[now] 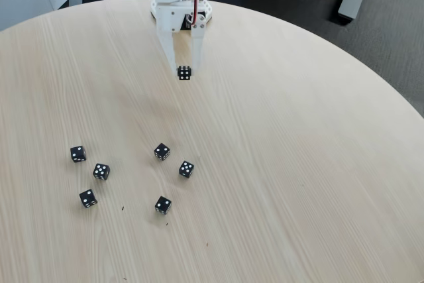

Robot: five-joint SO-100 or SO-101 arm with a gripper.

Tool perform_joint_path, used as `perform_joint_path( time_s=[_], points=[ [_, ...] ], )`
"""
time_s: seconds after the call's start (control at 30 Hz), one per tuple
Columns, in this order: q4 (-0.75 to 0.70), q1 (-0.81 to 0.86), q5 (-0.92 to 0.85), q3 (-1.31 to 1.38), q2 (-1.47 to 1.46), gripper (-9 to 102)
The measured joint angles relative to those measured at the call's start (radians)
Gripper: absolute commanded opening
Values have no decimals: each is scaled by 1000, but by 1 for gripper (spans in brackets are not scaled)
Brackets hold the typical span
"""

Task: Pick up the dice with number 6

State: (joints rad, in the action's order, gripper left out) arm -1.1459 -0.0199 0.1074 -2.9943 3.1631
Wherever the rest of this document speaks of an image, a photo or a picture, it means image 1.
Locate black die with white pips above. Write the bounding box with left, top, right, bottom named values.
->
left=92, top=162, right=111, bottom=181
left=70, top=145, right=87, bottom=164
left=154, top=142, right=172, bottom=162
left=79, top=189, right=98, bottom=209
left=177, top=64, right=193, bottom=82
left=154, top=196, right=172, bottom=215
left=178, top=160, right=195, bottom=180

